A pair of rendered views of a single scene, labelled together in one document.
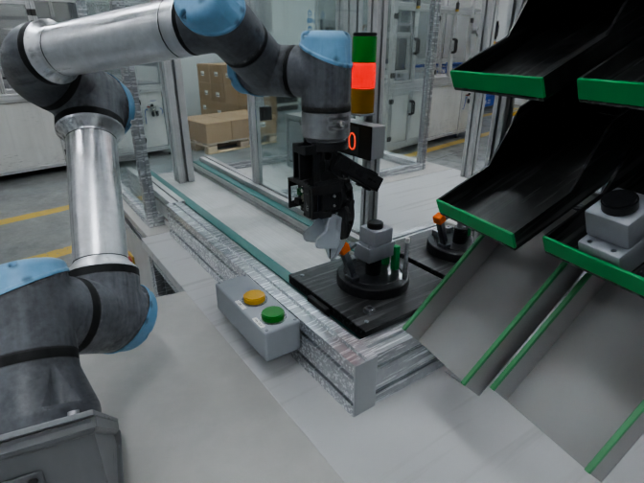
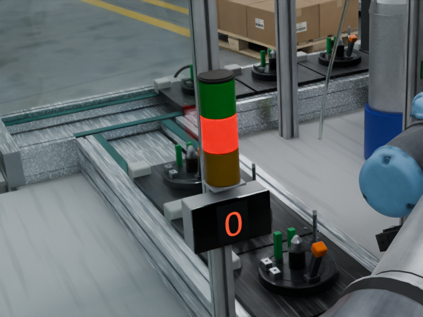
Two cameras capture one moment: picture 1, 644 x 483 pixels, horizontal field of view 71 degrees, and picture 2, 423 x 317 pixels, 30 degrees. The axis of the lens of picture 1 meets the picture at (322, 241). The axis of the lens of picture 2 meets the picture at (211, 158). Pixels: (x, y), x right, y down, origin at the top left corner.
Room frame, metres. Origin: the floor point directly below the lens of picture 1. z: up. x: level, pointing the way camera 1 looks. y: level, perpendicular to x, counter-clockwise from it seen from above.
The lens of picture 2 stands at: (0.78, 0.90, 1.73)
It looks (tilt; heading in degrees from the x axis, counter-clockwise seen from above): 23 degrees down; 283
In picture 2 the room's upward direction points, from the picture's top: 4 degrees counter-clockwise
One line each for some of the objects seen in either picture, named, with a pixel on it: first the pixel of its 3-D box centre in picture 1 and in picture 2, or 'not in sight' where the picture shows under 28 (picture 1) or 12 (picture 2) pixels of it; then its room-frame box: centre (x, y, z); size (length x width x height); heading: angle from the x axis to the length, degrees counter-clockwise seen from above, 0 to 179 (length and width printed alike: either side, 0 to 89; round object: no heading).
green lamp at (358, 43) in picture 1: (364, 49); (217, 95); (1.00, -0.09, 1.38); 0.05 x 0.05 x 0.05
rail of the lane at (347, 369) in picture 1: (241, 273); not in sight; (0.91, 0.18, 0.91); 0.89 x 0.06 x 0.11; 35
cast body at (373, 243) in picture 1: (378, 238); not in sight; (0.78, -0.11, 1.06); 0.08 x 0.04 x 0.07; 127
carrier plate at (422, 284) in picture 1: (372, 285); not in sight; (0.77, -0.10, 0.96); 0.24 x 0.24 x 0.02; 35
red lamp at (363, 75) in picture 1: (363, 75); (219, 130); (1.00, -0.09, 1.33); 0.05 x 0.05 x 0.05
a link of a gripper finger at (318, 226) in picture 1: (318, 234); not in sight; (0.72, 0.01, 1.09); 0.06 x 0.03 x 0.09; 125
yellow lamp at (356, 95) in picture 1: (362, 100); (221, 163); (1.00, -0.09, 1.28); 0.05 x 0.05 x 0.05
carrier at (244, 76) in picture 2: not in sight; (272, 61); (1.11, -1.50, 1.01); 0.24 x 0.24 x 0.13; 35
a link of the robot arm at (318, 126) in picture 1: (327, 126); not in sight; (0.71, -0.01, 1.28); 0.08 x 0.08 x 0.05
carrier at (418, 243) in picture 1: (460, 232); (296, 255); (0.92, -0.31, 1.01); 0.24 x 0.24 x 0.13; 35
